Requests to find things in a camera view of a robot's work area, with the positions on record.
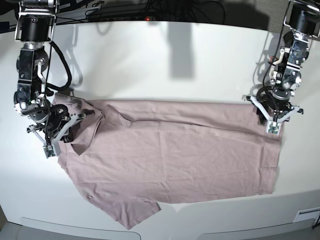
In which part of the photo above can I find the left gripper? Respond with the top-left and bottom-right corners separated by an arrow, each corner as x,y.
242,92 -> 304,135

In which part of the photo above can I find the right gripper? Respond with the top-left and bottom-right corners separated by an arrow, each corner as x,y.
26,104 -> 87,157

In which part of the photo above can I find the mauve T-shirt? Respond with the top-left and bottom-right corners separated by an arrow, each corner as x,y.
54,93 -> 282,229

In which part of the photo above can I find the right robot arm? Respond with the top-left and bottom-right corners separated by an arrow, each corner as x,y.
13,0 -> 86,158

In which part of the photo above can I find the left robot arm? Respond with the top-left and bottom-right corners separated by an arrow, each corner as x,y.
245,0 -> 320,135

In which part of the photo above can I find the power strip with red light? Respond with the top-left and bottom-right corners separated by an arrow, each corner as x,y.
99,15 -> 154,22

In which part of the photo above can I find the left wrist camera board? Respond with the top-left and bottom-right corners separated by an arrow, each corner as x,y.
266,121 -> 281,135

